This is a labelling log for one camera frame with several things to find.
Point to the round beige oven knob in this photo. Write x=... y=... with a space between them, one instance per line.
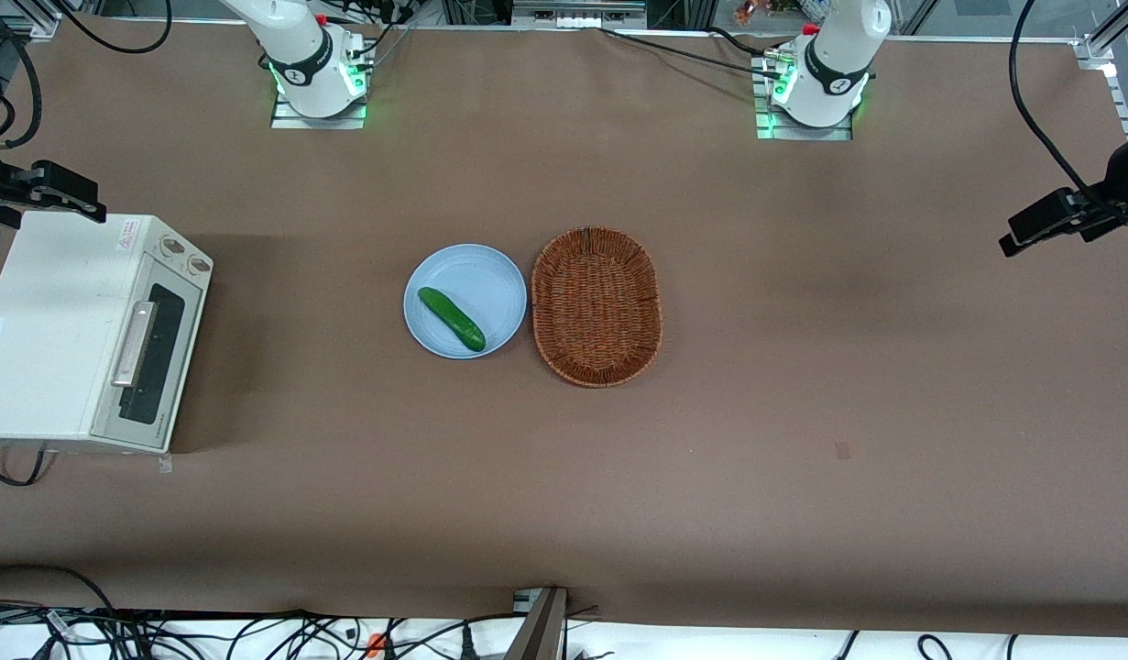
x=171 y=246
x=198 y=266

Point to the brown oval wicker basket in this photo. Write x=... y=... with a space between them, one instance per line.
x=596 y=307

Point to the light blue round plate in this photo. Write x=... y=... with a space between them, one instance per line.
x=490 y=284

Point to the aluminium frame profile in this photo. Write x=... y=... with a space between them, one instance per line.
x=14 y=16

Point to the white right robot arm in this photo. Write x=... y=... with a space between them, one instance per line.
x=307 y=46

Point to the green cucumber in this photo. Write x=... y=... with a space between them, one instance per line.
x=452 y=319

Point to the aluminium frame with bracket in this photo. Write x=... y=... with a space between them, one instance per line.
x=1097 y=53

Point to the clear tape piece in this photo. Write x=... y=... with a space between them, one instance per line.
x=165 y=464

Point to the grey electronics box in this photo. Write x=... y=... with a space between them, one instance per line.
x=577 y=16

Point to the white toaster oven body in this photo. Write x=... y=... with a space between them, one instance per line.
x=60 y=321

